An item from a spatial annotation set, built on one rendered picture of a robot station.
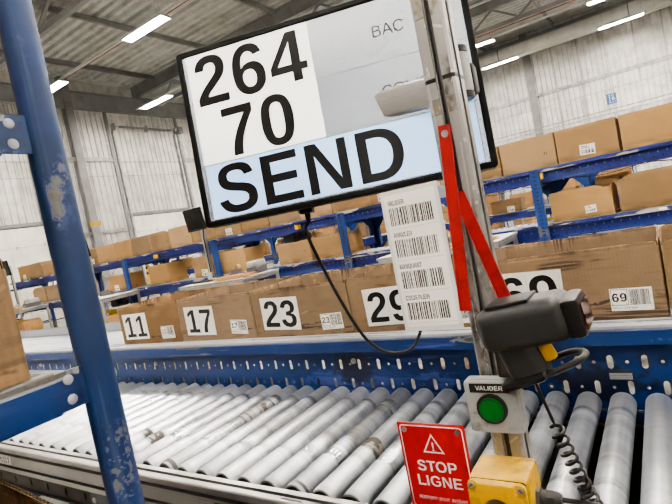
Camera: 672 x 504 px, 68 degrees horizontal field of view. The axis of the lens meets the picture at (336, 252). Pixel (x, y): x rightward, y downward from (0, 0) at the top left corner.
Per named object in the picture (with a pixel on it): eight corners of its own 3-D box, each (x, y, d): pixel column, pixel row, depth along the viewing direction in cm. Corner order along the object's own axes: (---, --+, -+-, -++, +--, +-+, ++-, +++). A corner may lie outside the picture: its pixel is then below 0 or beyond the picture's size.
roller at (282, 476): (276, 510, 94) (257, 508, 97) (395, 400, 138) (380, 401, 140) (269, 485, 94) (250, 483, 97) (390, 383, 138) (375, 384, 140)
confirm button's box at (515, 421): (470, 433, 64) (460, 382, 63) (477, 423, 66) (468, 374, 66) (524, 437, 60) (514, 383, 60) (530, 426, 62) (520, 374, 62)
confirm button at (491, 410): (480, 421, 62) (476, 398, 62) (484, 416, 64) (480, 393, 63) (505, 423, 61) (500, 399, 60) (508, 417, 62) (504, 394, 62)
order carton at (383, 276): (354, 335, 148) (343, 279, 147) (398, 310, 172) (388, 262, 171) (485, 329, 125) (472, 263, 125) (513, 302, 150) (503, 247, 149)
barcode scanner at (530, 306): (606, 386, 51) (574, 290, 51) (495, 398, 58) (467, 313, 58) (611, 365, 57) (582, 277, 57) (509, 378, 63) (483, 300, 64)
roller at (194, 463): (184, 495, 110) (169, 484, 112) (318, 400, 153) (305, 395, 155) (185, 475, 108) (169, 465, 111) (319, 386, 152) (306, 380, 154)
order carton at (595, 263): (485, 329, 125) (473, 263, 125) (513, 301, 150) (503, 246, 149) (671, 320, 103) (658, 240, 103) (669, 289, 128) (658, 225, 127)
